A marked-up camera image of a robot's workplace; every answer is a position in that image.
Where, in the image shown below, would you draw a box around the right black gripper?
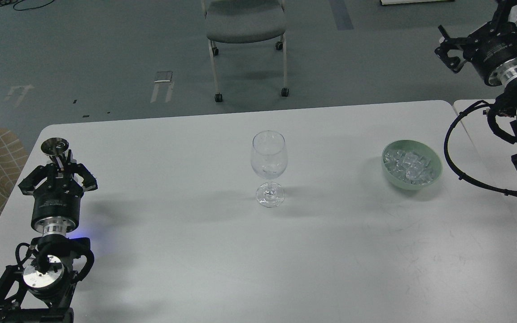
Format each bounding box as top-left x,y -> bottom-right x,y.
434,0 -> 517,87

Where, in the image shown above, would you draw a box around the black floor cables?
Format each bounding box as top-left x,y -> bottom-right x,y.
0,0 -> 57,19

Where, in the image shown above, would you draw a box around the clear ice cubes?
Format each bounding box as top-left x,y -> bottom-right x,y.
382,149 -> 437,185

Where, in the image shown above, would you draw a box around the steel cocktail jigger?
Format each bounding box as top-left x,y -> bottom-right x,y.
41,137 -> 71,172

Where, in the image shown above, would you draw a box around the green bowl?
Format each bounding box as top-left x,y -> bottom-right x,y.
381,140 -> 443,191

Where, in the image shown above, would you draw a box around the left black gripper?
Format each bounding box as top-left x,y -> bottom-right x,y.
18,150 -> 98,234

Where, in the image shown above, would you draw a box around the grey floor plate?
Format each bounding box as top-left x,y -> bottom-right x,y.
154,71 -> 174,83

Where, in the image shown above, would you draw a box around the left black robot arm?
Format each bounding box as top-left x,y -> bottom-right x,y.
0,138 -> 98,323

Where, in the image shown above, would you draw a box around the grey office chair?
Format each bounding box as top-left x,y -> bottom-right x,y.
201,0 -> 290,103

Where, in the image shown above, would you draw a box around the clear wine glass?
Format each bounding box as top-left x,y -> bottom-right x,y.
250,130 -> 289,207

